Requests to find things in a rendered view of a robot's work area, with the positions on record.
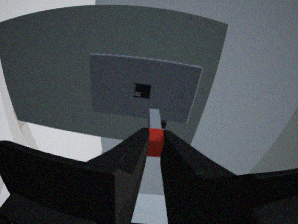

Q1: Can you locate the grey panel with rectangular recess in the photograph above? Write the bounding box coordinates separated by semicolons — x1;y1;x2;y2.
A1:
0;4;229;145

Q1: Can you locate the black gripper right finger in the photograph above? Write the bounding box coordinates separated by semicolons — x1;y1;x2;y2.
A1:
160;129;298;224

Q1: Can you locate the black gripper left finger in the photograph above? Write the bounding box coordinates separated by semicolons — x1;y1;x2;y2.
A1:
0;128;149;224

